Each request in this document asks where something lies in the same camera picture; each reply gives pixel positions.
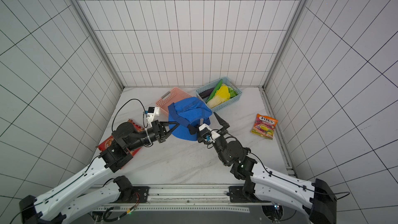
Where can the green cucumber toy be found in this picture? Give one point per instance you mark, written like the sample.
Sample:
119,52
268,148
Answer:
216,88

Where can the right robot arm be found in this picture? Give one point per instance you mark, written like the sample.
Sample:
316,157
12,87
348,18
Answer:
315,199

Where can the yellow napa cabbage toy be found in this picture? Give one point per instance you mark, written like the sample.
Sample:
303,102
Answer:
220,97

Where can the pink plastic basket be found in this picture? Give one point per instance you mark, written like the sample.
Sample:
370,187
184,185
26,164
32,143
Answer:
173,96

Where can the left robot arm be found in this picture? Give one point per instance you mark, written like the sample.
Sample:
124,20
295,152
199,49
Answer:
69,201

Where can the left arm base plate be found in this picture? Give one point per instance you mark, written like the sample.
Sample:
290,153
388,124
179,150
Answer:
134,194

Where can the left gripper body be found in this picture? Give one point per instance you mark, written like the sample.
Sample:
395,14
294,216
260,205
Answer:
157,131

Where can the red cookie snack bag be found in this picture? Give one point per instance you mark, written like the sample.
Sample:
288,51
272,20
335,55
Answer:
105,144

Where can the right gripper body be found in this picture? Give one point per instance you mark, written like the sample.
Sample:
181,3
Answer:
216,135

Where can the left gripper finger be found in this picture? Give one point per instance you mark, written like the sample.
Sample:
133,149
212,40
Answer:
165,135
170,124

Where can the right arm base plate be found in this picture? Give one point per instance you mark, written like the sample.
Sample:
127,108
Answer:
236,195

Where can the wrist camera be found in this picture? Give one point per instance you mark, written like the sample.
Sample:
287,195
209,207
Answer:
150,114
206,133

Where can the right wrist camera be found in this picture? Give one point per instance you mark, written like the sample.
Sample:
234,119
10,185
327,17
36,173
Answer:
206,133

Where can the orange candy bag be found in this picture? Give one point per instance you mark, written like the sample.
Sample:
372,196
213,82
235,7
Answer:
264,126

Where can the dark purple eggplant toy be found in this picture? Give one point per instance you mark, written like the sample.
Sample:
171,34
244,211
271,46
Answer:
206,93

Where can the light blue plastic basket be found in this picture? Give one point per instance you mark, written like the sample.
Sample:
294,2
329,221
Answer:
227,82

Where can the blue baseball cap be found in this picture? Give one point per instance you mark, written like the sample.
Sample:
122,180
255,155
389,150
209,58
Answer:
191,111

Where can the green lettuce toy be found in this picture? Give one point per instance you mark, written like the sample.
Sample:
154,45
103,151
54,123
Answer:
232,92

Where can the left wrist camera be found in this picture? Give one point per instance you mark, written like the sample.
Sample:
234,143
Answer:
150,114

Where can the aluminium mounting rail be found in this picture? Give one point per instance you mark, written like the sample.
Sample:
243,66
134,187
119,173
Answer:
193,203

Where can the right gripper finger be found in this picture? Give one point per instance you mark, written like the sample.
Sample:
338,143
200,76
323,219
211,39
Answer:
221,121
193,129

